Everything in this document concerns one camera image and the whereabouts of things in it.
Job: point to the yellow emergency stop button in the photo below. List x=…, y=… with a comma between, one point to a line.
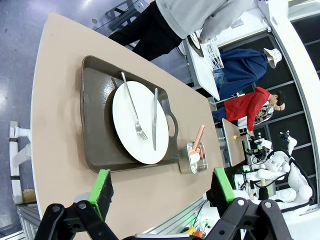
x=191, y=230

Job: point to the black flat tray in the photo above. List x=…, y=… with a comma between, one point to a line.
x=196, y=47

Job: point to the person in red hoodie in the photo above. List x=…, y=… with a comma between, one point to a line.
x=240, y=107

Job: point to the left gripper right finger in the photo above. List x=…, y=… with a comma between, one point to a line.
x=225, y=190

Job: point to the aluminium profile frame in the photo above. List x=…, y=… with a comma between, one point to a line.
x=28, y=217

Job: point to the white rounded table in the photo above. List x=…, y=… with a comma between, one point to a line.
x=205, y=75

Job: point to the brown plastic serving tray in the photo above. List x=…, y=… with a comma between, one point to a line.
x=97, y=112

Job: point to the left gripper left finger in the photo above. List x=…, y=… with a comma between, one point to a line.
x=98, y=190

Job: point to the rectangular steel container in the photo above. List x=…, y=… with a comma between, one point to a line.
x=186, y=165

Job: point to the white pipe stand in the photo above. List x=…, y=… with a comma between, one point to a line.
x=18, y=150

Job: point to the white round plate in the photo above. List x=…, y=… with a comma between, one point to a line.
x=125, y=120

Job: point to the silver table knife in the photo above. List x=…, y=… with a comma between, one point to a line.
x=154, y=125

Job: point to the white humanoid robot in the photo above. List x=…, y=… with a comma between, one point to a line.
x=275, y=162

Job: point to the grey metal frame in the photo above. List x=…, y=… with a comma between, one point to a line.
x=125, y=17

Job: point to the cardboard box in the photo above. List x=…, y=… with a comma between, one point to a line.
x=28, y=196

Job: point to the white bucket hat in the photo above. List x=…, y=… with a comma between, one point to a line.
x=273, y=57

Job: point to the silver fork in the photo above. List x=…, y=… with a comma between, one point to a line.
x=140, y=131

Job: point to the person in blue clothes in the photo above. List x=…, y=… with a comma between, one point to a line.
x=240, y=72

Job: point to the small beige table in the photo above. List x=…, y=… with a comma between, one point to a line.
x=232, y=147

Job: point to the person in grey hoodie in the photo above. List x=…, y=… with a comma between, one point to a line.
x=175, y=15

